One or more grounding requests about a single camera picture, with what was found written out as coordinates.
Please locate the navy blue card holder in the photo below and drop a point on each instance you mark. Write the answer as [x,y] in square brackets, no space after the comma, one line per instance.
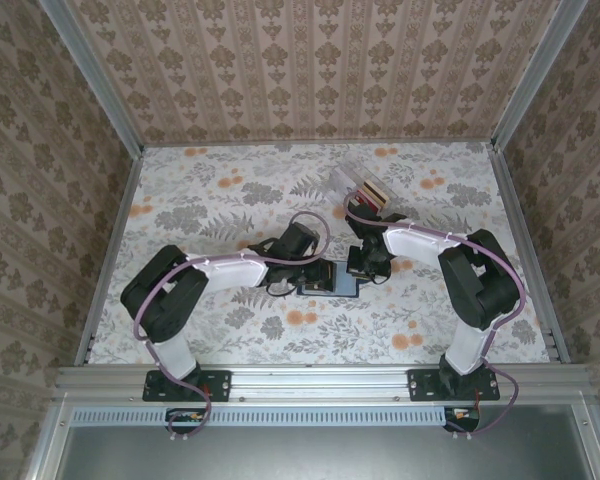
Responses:
[345,286]

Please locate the grey metal panel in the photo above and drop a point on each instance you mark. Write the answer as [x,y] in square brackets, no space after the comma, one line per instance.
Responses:
[320,455]

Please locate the aluminium side rail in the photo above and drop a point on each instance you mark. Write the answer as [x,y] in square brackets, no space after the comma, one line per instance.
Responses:
[109,255]
[517,225]

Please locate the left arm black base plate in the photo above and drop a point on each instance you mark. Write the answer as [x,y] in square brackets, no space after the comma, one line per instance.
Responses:
[215,385]

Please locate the clear acrylic card organizer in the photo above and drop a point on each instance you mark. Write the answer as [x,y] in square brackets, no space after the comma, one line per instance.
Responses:
[345,177]

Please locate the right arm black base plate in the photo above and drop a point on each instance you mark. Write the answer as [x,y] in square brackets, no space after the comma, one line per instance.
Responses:
[422,385]

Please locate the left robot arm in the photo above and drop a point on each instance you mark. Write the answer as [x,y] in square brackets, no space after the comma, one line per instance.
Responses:
[160,300]

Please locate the aluminium corner post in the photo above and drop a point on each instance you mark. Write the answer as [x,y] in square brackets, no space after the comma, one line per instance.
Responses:
[94,75]
[532,75]

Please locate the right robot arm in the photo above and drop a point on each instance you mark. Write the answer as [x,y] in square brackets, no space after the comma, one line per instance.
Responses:
[480,290]

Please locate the aluminium cross rail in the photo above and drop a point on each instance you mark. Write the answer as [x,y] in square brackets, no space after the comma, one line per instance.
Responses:
[320,382]

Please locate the gold card stack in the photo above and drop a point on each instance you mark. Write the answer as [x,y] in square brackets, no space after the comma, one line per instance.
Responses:
[378,197]

